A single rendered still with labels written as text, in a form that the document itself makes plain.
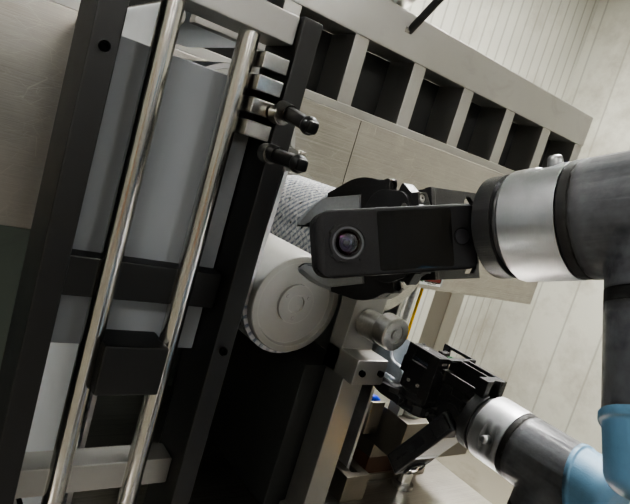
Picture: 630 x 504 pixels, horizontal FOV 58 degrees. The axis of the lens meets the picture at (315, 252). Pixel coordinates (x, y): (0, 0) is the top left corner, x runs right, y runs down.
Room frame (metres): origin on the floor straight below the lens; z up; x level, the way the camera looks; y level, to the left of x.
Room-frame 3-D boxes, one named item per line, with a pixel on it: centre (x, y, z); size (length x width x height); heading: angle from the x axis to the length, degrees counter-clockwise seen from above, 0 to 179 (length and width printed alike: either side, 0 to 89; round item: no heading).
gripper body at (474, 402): (0.67, -0.21, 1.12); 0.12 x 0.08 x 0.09; 38
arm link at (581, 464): (0.55, -0.30, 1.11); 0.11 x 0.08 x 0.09; 38
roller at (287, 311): (0.75, 0.08, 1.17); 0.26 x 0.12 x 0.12; 38
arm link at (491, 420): (0.61, -0.25, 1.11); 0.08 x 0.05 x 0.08; 128
